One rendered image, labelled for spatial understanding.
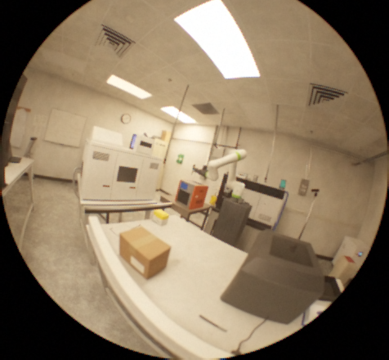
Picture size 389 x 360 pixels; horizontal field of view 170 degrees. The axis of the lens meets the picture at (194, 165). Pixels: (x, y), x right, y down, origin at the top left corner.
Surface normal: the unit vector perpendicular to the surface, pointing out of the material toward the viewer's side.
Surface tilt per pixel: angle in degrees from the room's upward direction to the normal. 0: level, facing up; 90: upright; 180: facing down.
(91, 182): 90
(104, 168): 90
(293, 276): 51
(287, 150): 90
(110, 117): 90
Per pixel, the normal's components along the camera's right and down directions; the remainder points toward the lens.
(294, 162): -0.59, -0.14
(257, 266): -0.29, -0.72
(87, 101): 0.77, 0.22
